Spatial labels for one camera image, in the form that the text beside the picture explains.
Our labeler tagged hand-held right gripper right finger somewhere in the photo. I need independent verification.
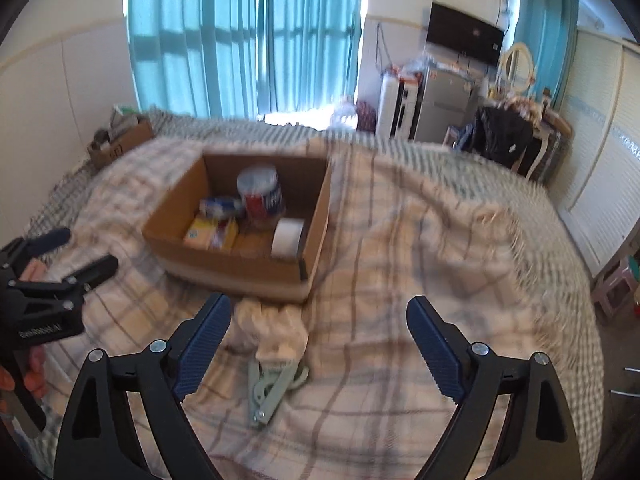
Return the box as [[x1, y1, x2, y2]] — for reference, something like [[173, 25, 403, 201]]
[[405, 296, 583, 480]]

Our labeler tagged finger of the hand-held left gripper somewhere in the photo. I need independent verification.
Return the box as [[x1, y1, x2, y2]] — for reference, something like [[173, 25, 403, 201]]
[[47, 254, 120, 301], [0, 227, 72, 268]]

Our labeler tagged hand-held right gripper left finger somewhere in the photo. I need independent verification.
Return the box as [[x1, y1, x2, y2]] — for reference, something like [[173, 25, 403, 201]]
[[54, 292, 233, 480]]

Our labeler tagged grey metal pliers tool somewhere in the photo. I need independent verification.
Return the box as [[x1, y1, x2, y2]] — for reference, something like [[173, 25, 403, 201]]
[[247, 357, 311, 428]]

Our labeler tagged white cloth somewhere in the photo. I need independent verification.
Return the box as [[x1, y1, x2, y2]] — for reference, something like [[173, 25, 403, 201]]
[[235, 300, 310, 361]]

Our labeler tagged person's left hand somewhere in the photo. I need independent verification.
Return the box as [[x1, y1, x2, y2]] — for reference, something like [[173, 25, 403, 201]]
[[22, 350, 49, 400]]

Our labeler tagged plaid blanket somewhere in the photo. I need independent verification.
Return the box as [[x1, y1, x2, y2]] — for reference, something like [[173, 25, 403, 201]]
[[47, 135, 606, 480]]

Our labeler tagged small yellow box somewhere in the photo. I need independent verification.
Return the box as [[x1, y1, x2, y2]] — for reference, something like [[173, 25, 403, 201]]
[[183, 216, 240, 251]]

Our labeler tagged small filled cardboard box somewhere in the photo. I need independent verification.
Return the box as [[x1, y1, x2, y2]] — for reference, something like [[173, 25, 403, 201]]
[[87, 114, 155, 167]]

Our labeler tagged white tape roll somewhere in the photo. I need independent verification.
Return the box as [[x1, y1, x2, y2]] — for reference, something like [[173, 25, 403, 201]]
[[271, 218, 304, 260]]

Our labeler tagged blue and white packet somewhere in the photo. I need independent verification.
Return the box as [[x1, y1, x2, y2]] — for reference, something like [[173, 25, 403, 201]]
[[200, 196, 246, 219]]

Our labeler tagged red blue white can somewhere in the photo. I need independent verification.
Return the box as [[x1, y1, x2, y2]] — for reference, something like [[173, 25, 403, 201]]
[[236, 165, 284, 231]]

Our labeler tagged pink plastic stool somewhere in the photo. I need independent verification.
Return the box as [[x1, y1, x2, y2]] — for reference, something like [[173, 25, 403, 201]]
[[591, 255, 640, 319]]

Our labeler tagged striped bed sheet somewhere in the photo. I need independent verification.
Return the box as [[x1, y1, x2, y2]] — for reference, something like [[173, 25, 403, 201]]
[[30, 107, 603, 311]]

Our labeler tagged black jacket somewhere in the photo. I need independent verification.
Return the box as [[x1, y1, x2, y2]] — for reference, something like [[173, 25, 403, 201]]
[[469, 106, 535, 172]]

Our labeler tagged dressing table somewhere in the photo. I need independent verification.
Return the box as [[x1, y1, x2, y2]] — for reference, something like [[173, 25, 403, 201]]
[[524, 104, 572, 184]]

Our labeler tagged red patterned bag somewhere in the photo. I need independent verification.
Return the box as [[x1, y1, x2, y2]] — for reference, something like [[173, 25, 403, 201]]
[[356, 101, 379, 134]]

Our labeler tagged white standing appliance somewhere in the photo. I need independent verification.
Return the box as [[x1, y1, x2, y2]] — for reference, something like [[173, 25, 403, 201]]
[[376, 76, 419, 140]]

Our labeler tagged silver fridge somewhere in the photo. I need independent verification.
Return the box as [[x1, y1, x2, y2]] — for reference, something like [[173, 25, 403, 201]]
[[412, 62, 482, 144]]

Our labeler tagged white wardrobe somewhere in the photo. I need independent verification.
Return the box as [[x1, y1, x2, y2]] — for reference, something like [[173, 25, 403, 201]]
[[549, 30, 640, 277]]

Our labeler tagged wide teal curtain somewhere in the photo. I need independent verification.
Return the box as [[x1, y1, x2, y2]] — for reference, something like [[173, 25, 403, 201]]
[[127, 0, 364, 122]]

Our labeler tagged oval cream mirror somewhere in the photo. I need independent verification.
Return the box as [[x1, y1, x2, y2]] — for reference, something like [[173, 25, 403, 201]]
[[500, 44, 537, 99]]

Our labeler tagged narrow teal curtain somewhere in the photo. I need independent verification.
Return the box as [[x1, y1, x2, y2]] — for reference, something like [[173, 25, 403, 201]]
[[515, 0, 579, 107]]

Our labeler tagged black wall television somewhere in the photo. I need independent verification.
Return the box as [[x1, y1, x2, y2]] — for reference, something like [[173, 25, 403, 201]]
[[426, 1, 505, 68]]

